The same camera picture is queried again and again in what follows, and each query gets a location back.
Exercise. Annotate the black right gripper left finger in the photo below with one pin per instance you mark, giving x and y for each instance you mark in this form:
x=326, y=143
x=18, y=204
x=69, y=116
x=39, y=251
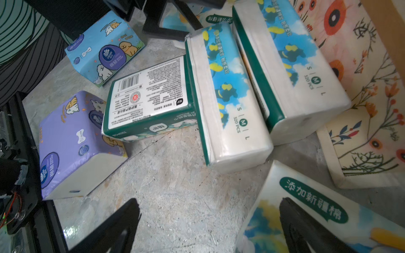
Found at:
x=116, y=234

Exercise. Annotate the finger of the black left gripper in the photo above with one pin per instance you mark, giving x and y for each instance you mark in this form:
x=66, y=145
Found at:
x=171, y=20

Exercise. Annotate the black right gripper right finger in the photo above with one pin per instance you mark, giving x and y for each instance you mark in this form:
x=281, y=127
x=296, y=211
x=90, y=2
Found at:
x=304, y=234

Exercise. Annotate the purple puppy tissue pack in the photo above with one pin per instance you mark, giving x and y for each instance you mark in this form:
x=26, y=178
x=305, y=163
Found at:
x=75, y=157

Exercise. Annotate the green blue tissue pack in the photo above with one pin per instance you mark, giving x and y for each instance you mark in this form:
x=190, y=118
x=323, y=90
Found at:
x=296, y=88

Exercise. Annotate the floral canvas tote bag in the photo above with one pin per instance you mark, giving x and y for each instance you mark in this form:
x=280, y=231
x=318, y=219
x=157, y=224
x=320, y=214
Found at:
x=364, y=147

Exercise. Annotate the light blue puppy tissue pack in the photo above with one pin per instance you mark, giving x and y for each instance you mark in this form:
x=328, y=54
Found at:
x=104, y=48

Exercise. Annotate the green barcode tissue pack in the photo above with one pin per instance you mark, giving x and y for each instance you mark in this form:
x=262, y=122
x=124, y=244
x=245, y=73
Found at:
x=150, y=102

